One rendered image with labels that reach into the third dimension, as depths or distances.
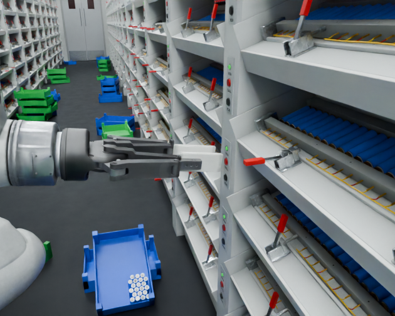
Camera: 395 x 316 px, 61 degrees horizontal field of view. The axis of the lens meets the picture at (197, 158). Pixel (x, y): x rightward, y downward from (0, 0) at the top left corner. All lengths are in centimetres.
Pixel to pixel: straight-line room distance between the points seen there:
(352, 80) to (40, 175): 40
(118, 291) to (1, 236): 57
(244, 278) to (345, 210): 48
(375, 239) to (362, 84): 18
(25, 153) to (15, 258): 53
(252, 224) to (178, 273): 76
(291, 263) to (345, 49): 39
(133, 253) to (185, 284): 24
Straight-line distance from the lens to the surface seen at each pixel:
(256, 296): 88
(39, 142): 47
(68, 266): 162
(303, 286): 65
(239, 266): 94
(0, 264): 96
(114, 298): 138
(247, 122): 75
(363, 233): 46
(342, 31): 56
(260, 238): 75
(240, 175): 79
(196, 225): 144
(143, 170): 47
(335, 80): 46
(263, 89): 75
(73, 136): 49
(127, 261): 143
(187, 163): 50
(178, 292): 141
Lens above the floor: 97
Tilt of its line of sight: 22 degrees down
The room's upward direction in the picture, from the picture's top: straight up
